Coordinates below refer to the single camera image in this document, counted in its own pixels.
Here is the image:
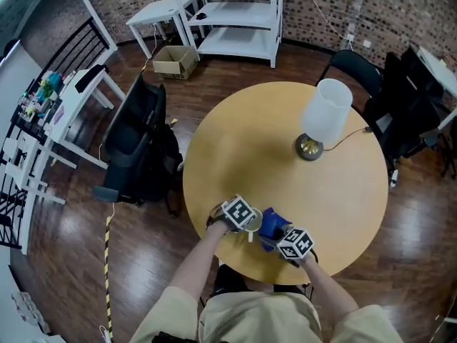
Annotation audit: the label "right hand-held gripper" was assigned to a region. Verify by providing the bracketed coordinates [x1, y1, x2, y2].
[260, 227, 316, 268]

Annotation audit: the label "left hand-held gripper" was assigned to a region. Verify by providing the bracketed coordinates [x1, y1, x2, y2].
[206, 195, 258, 232]

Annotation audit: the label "cream cup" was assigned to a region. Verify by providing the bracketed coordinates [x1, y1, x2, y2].
[244, 208, 265, 243]

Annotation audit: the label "blue cloth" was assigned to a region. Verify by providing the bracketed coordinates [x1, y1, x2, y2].
[257, 207, 293, 253]

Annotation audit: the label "person's right forearm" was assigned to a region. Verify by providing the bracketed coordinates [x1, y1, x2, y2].
[301, 257, 360, 321]

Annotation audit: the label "person's left forearm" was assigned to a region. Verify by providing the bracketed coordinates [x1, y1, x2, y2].
[169, 223, 229, 299]

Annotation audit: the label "person's black trousers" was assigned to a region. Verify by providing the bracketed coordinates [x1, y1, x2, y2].
[210, 264, 311, 299]

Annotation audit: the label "person's beige shirt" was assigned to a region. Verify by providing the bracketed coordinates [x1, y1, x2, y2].
[130, 286, 404, 343]

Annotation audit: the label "black office chair grey armrest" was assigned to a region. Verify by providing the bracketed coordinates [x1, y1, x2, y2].
[91, 73, 185, 218]

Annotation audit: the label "white shade table lamp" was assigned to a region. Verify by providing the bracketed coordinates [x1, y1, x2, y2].
[294, 78, 353, 162]

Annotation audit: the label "yellow black striped floor tape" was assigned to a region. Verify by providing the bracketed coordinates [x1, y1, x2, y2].
[103, 217, 114, 339]

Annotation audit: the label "cardboard box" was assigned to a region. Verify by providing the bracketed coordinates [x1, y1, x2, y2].
[152, 44, 200, 81]

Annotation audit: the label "black folding chair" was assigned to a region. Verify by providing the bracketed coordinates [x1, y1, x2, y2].
[316, 49, 383, 101]

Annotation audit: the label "white metal shelf rack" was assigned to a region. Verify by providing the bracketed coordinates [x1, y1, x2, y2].
[167, 0, 285, 69]

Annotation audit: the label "black pouch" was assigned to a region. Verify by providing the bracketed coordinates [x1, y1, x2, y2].
[74, 64, 108, 93]

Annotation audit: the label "white low desk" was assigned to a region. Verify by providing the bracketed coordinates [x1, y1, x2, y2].
[0, 137, 67, 207]

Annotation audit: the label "small white table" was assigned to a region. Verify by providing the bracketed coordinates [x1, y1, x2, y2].
[125, 0, 206, 59]

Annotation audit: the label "black metal railing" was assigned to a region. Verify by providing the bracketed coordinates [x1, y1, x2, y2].
[0, 16, 110, 249]

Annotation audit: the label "black cluttered side table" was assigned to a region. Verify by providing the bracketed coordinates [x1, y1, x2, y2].
[12, 84, 54, 139]

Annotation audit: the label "white side table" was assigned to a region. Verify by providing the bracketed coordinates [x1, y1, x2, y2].
[416, 46, 457, 130]

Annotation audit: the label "brown lamp cable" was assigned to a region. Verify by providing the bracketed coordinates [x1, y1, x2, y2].
[321, 126, 372, 152]

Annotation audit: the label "white wall cable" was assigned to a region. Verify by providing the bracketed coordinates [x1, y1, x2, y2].
[301, 0, 354, 51]

